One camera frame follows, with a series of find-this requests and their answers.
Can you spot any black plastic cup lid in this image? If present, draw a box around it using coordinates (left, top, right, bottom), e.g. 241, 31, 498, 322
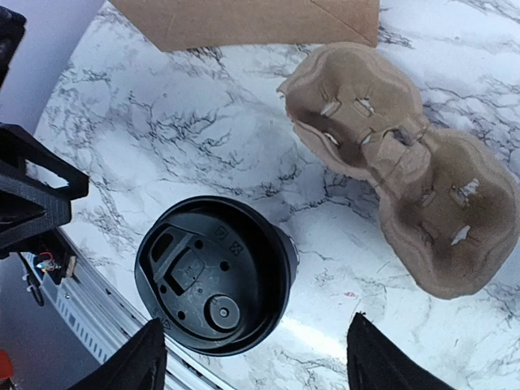
134, 195, 288, 357

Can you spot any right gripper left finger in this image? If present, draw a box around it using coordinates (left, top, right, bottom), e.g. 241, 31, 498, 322
70, 318, 167, 390

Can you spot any brown pulp cup carrier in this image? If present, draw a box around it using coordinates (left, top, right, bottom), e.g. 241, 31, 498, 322
279, 42, 519, 299

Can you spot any black paper coffee cup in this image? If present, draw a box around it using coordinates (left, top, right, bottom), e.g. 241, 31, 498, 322
275, 227, 300, 309

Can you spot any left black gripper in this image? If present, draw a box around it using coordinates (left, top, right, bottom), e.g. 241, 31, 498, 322
0, 7, 27, 86

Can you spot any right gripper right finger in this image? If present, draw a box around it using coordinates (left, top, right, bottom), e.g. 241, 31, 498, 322
347, 313, 451, 390

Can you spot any brown paper bag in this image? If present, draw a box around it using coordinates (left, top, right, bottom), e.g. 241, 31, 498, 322
113, 0, 379, 52

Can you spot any front aluminium rail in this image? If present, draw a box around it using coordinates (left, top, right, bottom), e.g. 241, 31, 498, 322
15, 227, 216, 390

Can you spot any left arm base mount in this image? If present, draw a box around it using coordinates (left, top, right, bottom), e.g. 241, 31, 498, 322
16, 239, 77, 307

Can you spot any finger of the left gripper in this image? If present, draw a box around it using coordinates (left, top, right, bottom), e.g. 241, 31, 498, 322
1, 123, 89, 259

